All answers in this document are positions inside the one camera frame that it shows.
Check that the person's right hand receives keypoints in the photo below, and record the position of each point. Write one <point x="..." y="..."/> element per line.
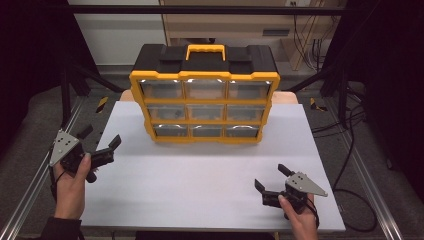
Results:
<point x="303" y="223"/>

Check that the person's left hand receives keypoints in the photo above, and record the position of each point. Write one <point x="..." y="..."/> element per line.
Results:
<point x="68" y="196"/>

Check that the aluminium rail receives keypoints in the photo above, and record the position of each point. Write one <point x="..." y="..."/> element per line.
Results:
<point x="365" y="173"/>
<point x="30" y="193"/>

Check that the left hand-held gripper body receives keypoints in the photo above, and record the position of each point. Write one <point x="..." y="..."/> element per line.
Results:
<point x="65" y="145"/>

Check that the yellow black hazard tape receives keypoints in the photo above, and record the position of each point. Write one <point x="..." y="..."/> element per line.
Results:
<point x="102" y="104"/>
<point x="314" y="105"/>

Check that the clear plastic drawer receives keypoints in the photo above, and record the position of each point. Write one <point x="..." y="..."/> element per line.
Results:
<point x="165" y="112"/>

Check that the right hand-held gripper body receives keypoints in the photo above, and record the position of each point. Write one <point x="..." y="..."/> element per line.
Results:
<point x="305" y="183"/>

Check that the black curtain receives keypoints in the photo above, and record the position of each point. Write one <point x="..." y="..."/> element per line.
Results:
<point x="30" y="50"/>
<point x="393" y="66"/>

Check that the grid of clear drawers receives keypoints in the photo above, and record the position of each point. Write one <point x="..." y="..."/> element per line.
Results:
<point x="205" y="89"/>

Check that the black metal stand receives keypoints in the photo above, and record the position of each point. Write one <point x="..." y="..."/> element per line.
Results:
<point x="342" y="96"/>
<point x="66" y="96"/>

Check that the yellow black drawer organizer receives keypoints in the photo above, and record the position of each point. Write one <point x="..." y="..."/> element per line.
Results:
<point x="204" y="75"/>

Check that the black horizontal bar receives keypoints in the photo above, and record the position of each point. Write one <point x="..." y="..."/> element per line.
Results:
<point x="200" y="9"/>

